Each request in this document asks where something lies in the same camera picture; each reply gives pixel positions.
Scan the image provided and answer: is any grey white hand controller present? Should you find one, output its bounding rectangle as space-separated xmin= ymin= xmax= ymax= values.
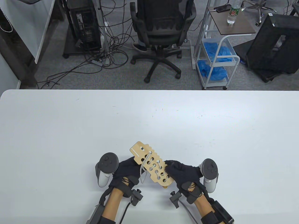
xmin=199 ymin=158 xmax=219 ymax=193
xmin=95 ymin=153 xmax=119 ymax=188

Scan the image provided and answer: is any person's right hand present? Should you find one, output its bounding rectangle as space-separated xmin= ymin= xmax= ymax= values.
xmin=164 ymin=160 xmax=207 ymax=204

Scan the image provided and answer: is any black flat stand base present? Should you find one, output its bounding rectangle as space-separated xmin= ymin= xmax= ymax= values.
xmin=233 ymin=42 xmax=290 ymax=83

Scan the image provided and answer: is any black computer tower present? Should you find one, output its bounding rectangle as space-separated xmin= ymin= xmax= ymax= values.
xmin=67 ymin=0 xmax=102 ymax=50

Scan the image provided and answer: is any grey white right hand controller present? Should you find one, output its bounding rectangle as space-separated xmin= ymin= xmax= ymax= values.
xmin=199 ymin=158 xmax=219 ymax=193

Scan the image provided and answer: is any grey left wrist cable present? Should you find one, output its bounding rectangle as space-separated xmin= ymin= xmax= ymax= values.
xmin=120 ymin=202 xmax=131 ymax=224

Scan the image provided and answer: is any person's left hand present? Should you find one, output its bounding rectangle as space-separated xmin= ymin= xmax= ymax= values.
xmin=109 ymin=157 xmax=146 ymax=199

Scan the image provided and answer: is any black left forearm box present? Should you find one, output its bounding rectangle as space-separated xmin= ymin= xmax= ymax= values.
xmin=85 ymin=204 xmax=104 ymax=224

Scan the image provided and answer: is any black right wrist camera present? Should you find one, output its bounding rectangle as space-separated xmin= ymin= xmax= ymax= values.
xmin=170 ymin=191 xmax=182 ymax=209

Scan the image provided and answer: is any black office chair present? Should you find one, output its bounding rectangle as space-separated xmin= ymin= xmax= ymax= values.
xmin=130 ymin=0 xmax=196 ymax=83

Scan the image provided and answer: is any tangle of black cables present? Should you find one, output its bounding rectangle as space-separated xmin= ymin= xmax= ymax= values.
xmin=37 ymin=0 xmax=140 ymax=89

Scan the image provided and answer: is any clear plastic water bottle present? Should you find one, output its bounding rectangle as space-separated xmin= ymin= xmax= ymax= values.
xmin=227 ymin=0 xmax=242 ymax=25

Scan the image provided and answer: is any white rolling cart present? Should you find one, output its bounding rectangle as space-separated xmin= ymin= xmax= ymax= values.
xmin=192 ymin=5 xmax=240 ymax=90

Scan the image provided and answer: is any black wheeled platform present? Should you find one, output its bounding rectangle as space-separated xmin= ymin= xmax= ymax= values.
xmin=63 ymin=30 xmax=103 ymax=59

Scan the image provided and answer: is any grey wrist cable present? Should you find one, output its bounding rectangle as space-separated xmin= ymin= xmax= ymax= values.
xmin=180 ymin=202 xmax=199 ymax=224
xmin=120 ymin=202 xmax=131 ymax=224

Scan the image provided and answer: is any person's left forearm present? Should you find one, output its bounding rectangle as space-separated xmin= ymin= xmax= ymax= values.
xmin=103 ymin=188 xmax=123 ymax=218

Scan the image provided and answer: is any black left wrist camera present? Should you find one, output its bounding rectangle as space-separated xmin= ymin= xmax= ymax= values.
xmin=130 ymin=189 xmax=143 ymax=206

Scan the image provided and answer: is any wooden crocodile lacing toy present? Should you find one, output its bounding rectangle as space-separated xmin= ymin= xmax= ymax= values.
xmin=130 ymin=141 xmax=174 ymax=187

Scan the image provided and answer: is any silver metal pole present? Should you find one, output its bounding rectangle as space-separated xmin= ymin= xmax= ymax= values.
xmin=97 ymin=0 xmax=110 ymax=66

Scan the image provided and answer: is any brown side table top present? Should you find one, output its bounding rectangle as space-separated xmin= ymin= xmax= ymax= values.
xmin=208 ymin=7 xmax=256 ymax=35

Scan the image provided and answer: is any blue gloves pile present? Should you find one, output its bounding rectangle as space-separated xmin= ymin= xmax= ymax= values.
xmin=197 ymin=60 xmax=228 ymax=81
xmin=203 ymin=42 xmax=236 ymax=63

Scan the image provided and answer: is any person's right forearm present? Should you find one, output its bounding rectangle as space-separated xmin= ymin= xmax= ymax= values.
xmin=194 ymin=196 xmax=215 ymax=218

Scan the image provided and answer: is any black right arm strap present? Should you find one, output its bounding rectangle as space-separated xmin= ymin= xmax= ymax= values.
xmin=201 ymin=211 xmax=219 ymax=224

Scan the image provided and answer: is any grey white left hand controller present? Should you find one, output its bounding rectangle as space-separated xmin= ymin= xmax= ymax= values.
xmin=95 ymin=153 xmax=119 ymax=188

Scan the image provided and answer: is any white board panel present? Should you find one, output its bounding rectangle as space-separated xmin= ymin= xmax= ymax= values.
xmin=0 ymin=0 xmax=56 ymax=64

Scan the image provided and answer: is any chrome chair base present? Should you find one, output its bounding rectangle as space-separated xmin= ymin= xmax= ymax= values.
xmin=241 ymin=0 xmax=278 ymax=26

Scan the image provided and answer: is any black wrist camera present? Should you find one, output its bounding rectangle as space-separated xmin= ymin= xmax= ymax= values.
xmin=130 ymin=189 xmax=143 ymax=206
xmin=170 ymin=191 xmax=182 ymax=209

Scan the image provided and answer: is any black mesh box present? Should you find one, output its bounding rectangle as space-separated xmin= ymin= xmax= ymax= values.
xmin=246 ymin=14 xmax=299 ymax=75

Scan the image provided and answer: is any black right forearm box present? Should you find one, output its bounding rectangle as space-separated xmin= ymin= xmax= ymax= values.
xmin=209 ymin=199 xmax=235 ymax=224

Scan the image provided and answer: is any grey right wrist cable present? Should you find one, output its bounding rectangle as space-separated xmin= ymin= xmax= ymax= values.
xmin=180 ymin=202 xmax=199 ymax=224

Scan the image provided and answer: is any white rope with wooden needle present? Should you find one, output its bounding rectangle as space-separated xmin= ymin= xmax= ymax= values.
xmin=139 ymin=151 xmax=170 ymax=189

